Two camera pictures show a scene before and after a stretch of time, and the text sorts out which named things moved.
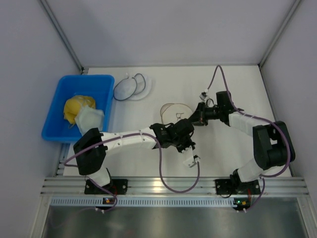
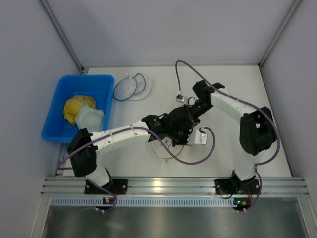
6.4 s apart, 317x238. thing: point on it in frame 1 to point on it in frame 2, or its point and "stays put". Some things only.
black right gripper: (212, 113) to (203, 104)
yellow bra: (73, 105) stays put
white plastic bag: (90, 118) stays put
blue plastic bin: (99, 87) stays put
